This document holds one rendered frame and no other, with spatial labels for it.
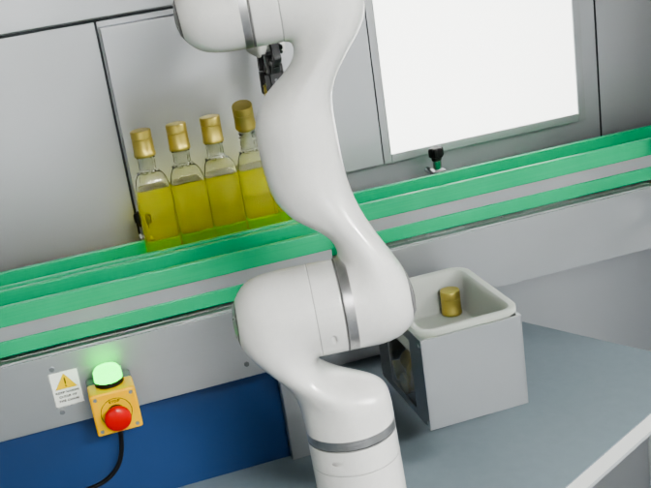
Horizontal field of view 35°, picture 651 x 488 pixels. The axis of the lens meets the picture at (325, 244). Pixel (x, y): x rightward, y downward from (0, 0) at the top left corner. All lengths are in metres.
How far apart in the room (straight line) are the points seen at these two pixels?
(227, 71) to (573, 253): 0.72
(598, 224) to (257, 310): 0.89
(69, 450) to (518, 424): 0.75
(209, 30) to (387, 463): 0.60
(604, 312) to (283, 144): 1.23
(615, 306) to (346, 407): 1.12
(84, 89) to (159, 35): 0.16
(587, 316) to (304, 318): 1.14
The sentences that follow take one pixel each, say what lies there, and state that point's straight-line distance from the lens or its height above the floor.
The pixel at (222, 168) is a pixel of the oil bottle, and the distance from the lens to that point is 1.75.
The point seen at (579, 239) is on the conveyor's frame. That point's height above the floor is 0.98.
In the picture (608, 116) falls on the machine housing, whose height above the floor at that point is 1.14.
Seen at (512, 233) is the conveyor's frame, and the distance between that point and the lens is 1.93.
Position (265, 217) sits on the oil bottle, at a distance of 1.79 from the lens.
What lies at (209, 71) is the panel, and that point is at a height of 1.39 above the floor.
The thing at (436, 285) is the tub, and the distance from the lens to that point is 1.82.
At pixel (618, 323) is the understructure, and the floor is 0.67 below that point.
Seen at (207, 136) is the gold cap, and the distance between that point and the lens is 1.75.
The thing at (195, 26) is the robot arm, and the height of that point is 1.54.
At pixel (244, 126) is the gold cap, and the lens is 1.75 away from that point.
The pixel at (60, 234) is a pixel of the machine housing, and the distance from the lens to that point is 1.93.
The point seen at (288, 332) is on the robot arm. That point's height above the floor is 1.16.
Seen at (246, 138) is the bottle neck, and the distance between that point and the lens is 1.76.
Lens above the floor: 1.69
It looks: 19 degrees down
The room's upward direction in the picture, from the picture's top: 8 degrees counter-clockwise
